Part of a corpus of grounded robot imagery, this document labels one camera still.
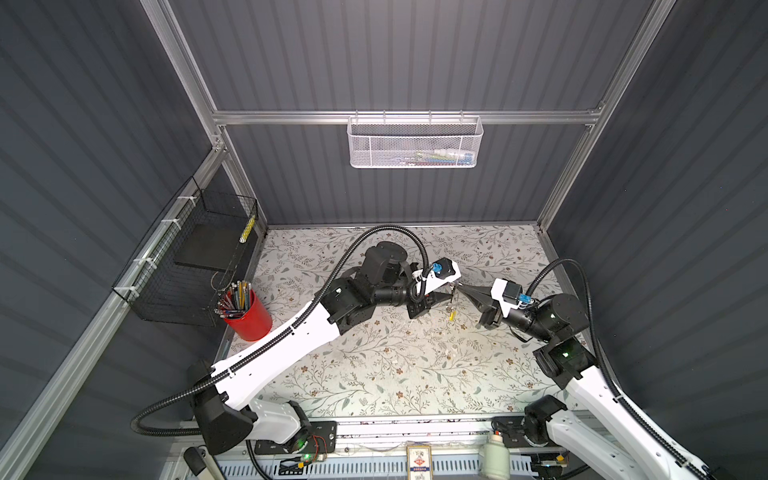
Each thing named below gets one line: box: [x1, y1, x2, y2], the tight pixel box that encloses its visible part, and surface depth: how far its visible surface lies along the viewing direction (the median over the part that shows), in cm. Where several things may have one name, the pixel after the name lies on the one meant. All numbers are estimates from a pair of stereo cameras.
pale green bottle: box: [478, 435, 511, 480], surface depth 66 cm
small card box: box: [406, 445, 433, 480], surface depth 71 cm
